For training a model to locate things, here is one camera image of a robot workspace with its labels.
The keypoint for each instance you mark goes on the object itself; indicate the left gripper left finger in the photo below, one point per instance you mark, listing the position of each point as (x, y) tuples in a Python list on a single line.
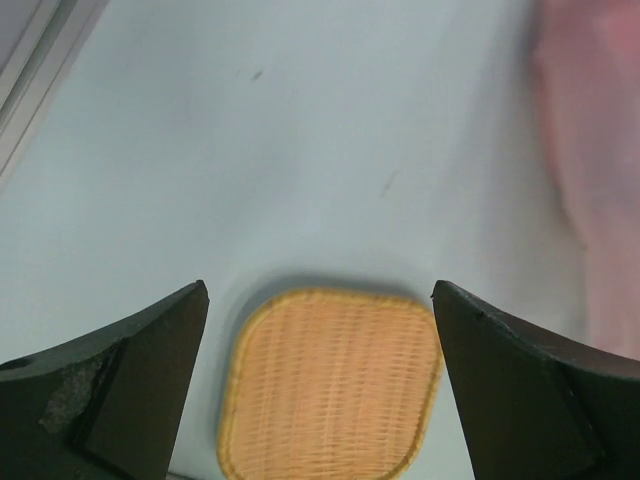
[(108, 404)]

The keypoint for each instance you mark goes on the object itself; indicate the left aluminium frame post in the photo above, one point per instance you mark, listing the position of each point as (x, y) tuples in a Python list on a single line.
[(40, 41)]

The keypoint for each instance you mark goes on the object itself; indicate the woven bamboo tray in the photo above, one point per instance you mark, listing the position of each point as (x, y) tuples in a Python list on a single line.
[(329, 384)]

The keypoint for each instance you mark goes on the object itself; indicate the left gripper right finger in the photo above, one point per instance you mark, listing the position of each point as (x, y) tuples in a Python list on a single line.
[(532, 403)]

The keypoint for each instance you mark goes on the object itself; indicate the pink plastic bag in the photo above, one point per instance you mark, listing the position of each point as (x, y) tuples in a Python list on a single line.
[(586, 73)]

